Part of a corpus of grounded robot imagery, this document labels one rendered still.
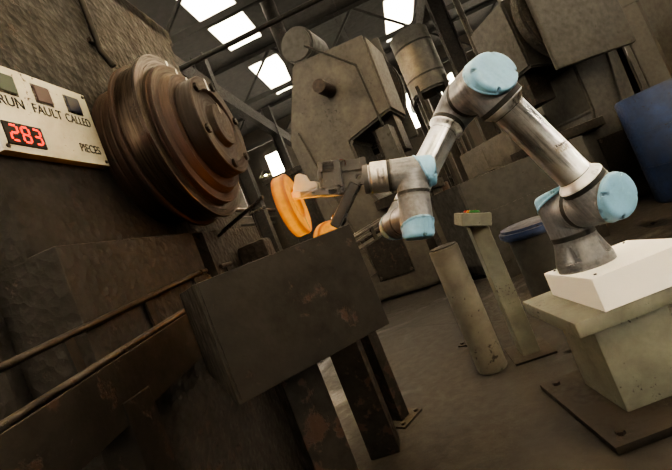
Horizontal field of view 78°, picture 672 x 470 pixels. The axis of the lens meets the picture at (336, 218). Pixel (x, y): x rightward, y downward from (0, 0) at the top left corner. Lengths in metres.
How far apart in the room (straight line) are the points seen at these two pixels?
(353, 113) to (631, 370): 3.03
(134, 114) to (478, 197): 2.45
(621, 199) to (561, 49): 3.12
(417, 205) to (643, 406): 0.80
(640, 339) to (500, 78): 0.75
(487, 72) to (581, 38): 3.33
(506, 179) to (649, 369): 2.03
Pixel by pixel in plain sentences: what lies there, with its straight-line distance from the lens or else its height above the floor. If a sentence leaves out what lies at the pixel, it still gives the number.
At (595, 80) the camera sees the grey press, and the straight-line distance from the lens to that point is 4.73.
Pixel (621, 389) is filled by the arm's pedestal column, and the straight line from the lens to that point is 1.36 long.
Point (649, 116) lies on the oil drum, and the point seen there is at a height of 0.68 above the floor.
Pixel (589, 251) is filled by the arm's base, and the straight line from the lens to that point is 1.30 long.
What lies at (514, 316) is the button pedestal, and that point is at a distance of 1.81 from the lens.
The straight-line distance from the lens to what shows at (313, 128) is 3.97.
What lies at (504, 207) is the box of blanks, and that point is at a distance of 3.15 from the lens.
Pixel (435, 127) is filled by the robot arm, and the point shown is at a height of 0.89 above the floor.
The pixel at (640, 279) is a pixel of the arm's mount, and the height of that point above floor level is 0.34.
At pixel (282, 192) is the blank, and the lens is 0.96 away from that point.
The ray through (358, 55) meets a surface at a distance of 3.92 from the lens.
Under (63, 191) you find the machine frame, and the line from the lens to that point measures 0.99.
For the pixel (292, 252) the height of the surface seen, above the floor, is 0.71.
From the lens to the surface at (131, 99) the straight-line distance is 1.09.
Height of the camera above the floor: 0.71
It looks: 3 degrees up
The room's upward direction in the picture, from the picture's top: 22 degrees counter-clockwise
